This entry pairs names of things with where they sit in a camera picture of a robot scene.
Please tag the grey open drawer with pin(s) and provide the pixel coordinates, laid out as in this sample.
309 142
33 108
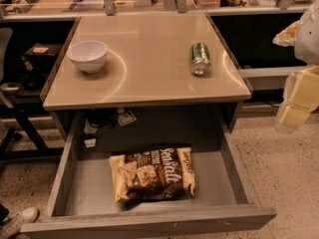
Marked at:
81 204

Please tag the beige counter cabinet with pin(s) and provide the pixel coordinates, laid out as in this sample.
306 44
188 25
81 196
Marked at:
148 64

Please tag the white sneaker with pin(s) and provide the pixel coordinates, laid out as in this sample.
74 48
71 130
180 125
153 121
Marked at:
12 225

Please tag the white tag on cable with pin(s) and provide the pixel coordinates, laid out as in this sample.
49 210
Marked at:
126 118

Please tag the white ceramic bowl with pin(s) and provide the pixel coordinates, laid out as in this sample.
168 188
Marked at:
88 56

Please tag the green soda can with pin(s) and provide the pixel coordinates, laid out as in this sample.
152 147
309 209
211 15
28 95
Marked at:
199 59

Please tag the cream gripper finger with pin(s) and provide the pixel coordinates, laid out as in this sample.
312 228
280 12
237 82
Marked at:
300 99
286 37

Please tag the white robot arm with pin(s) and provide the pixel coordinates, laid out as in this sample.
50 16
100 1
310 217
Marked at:
306 46

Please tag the brown sea salt chip bag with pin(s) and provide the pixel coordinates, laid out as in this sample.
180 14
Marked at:
153 175

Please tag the black box with label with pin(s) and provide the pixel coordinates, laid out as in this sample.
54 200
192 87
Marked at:
43 55

